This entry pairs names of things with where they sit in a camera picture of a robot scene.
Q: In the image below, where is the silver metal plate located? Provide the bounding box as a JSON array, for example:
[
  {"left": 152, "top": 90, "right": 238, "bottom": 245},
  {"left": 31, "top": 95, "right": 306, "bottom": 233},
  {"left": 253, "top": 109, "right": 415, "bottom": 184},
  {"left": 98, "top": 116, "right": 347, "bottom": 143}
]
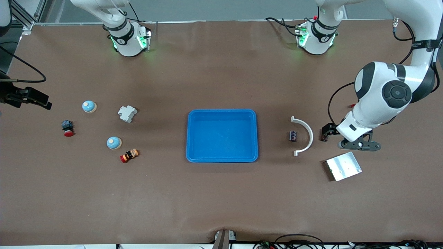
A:
[{"left": 325, "top": 151, "right": 363, "bottom": 182}]

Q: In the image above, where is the white circuit breaker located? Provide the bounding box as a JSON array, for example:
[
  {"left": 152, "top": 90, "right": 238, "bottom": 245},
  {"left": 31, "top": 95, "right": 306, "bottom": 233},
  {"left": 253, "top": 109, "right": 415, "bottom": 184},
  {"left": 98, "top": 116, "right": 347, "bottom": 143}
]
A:
[{"left": 118, "top": 105, "right": 138, "bottom": 123}]

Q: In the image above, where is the blue plastic tray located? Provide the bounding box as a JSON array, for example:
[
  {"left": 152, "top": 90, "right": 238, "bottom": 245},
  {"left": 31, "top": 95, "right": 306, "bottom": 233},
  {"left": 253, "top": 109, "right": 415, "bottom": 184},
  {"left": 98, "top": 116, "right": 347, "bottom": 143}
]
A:
[{"left": 186, "top": 109, "right": 259, "bottom": 163}]

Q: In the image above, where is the red emergency stop yellow collar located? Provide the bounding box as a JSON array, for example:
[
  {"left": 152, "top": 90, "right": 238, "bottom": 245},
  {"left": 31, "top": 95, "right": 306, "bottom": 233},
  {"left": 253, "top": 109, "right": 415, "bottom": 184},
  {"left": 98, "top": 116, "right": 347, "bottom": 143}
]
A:
[{"left": 120, "top": 149, "right": 139, "bottom": 163}]

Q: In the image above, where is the white curved plastic bracket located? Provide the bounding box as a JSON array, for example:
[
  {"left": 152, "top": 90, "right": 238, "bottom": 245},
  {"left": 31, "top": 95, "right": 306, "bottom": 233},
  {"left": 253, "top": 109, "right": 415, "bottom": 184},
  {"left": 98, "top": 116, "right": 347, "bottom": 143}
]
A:
[{"left": 291, "top": 116, "right": 314, "bottom": 157}]

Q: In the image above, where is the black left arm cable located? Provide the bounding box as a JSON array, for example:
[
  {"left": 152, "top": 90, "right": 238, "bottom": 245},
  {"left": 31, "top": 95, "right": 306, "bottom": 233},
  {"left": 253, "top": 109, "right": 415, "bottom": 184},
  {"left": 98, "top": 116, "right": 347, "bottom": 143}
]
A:
[{"left": 327, "top": 17, "right": 440, "bottom": 127}]

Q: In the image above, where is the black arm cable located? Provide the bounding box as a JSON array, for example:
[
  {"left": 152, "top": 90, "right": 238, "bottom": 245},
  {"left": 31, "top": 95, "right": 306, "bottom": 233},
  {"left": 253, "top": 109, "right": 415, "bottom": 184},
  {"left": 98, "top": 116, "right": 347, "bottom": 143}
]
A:
[
  {"left": 327, "top": 17, "right": 440, "bottom": 127},
  {"left": 0, "top": 45, "right": 47, "bottom": 83}
]

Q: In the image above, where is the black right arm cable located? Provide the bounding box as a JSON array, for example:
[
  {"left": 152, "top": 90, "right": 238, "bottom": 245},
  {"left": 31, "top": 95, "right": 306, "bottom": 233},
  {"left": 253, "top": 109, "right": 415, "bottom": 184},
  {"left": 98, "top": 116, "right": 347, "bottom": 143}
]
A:
[{"left": 0, "top": 45, "right": 47, "bottom": 83}]

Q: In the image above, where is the aluminium frame profile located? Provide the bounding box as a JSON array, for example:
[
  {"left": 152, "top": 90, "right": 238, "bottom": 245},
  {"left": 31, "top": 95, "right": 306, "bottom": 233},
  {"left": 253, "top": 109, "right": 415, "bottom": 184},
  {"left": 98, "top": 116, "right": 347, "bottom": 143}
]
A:
[{"left": 10, "top": 0, "right": 47, "bottom": 31}]

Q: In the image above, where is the black looped cable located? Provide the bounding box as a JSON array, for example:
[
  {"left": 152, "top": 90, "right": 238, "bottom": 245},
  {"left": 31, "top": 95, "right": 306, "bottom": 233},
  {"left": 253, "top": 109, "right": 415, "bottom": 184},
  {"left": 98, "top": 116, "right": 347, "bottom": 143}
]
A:
[{"left": 275, "top": 234, "right": 325, "bottom": 249}]

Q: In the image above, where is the black base cable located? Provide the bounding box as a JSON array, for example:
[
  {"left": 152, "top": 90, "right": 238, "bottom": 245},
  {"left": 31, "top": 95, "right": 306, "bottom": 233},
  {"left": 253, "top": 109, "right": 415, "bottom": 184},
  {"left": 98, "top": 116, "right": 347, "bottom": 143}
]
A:
[
  {"left": 265, "top": 17, "right": 302, "bottom": 37},
  {"left": 119, "top": 2, "right": 139, "bottom": 22}
]

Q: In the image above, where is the black cable bundle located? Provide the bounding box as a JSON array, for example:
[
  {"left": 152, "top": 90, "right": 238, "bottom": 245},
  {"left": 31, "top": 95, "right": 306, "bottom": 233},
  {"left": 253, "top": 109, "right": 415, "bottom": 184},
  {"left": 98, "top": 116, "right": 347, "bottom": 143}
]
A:
[{"left": 325, "top": 239, "right": 443, "bottom": 249}]

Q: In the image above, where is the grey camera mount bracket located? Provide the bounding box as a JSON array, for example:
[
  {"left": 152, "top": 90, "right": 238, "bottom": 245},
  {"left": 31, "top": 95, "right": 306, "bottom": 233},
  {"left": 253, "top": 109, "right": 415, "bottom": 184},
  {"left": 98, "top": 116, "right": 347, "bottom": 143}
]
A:
[{"left": 212, "top": 229, "right": 238, "bottom": 249}]

